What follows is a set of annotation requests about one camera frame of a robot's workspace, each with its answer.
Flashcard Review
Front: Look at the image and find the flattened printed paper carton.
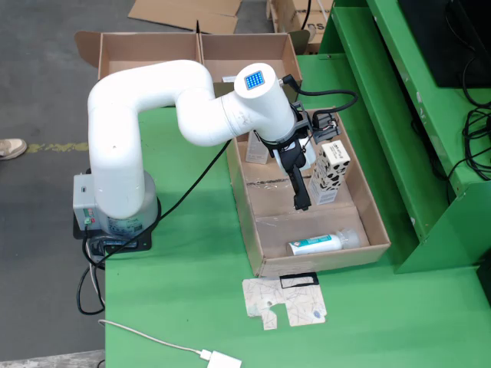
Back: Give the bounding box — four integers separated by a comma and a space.
241, 271, 329, 331

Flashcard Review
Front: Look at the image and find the flat cardboard sheet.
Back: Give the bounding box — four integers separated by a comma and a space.
127, 0, 242, 35

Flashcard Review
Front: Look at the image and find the beige shoe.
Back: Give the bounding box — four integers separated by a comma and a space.
0, 138, 28, 161

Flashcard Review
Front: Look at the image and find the white bottle with teal label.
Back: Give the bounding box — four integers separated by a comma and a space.
286, 228, 361, 257

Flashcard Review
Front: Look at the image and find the white power adapter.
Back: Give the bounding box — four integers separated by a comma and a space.
199, 347, 242, 368

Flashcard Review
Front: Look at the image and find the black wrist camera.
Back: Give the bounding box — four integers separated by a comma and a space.
312, 112, 341, 141

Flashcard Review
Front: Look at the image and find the grey robot base box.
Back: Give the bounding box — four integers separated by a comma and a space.
72, 172, 101, 233

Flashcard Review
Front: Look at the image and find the thin white cable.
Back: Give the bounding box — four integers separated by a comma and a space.
87, 248, 106, 306

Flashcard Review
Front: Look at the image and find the black monitor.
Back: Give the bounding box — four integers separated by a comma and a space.
397, 0, 491, 88

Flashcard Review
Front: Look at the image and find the cow print hand cream box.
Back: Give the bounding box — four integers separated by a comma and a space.
308, 140, 352, 206

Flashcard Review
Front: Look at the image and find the printed cardboard boxes stack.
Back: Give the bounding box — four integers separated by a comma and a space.
266, 0, 334, 54

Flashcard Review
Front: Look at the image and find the black cable bundle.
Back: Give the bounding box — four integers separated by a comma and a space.
444, 49, 491, 181

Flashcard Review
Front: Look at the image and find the green metal shelf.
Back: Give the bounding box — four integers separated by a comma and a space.
318, 0, 491, 275

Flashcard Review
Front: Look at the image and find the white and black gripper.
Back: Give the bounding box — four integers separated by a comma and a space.
268, 136, 318, 211

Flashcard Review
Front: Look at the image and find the white adapter cable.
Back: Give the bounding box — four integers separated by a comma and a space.
97, 318, 204, 356

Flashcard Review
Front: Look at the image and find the shallow cardboard tray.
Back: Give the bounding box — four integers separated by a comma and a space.
225, 106, 391, 278

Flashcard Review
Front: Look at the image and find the black camera cable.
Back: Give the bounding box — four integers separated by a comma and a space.
281, 75, 360, 116

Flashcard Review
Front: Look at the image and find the empty open cardboard box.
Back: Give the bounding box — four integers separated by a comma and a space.
74, 30, 204, 108

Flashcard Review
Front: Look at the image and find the black power cable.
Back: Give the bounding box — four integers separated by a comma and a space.
76, 239, 107, 316

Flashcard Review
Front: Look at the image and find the tall white grey carton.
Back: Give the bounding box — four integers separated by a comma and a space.
245, 130, 272, 166

